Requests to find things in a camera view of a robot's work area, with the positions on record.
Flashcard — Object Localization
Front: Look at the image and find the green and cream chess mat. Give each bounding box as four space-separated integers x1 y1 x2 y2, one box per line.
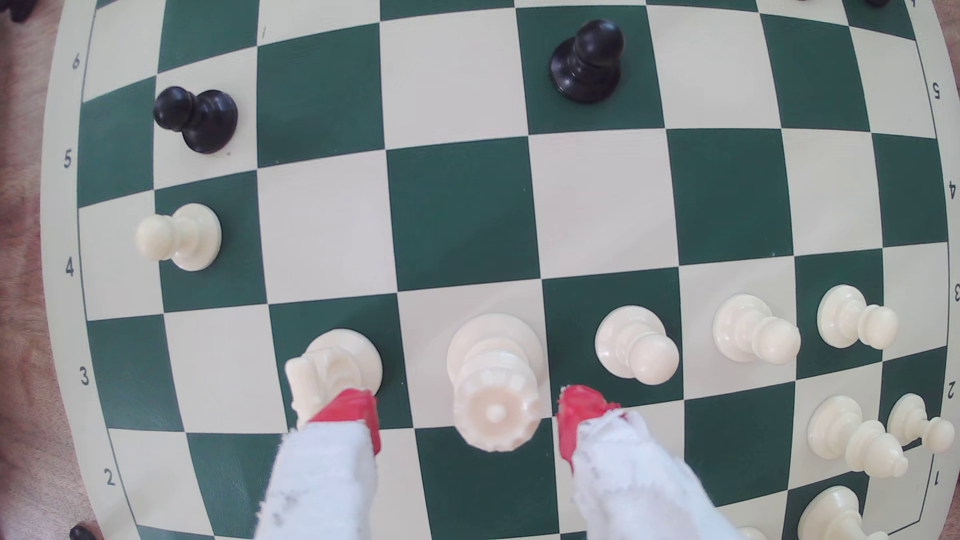
41 0 960 540

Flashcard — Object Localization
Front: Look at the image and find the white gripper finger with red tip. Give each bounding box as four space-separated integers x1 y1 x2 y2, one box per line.
255 387 384 540
556 384 744 540

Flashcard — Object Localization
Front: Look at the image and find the white chess pawn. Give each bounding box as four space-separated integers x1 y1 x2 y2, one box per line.
594 304 681 387
135 202 223 273
816 283 900 351
711 293 803 366
886 392 957 455

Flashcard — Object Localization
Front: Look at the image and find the white chess queen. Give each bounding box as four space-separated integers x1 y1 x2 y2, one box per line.
446 312 546 453

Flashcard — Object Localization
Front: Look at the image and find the white chess knight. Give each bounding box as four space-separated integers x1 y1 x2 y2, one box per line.
284 328 384 430

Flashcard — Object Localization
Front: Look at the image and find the white chess bishop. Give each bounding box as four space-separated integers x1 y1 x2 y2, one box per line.
807 394 910 480

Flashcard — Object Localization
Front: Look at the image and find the white chess king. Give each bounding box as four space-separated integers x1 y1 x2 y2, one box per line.
796 485 894 540

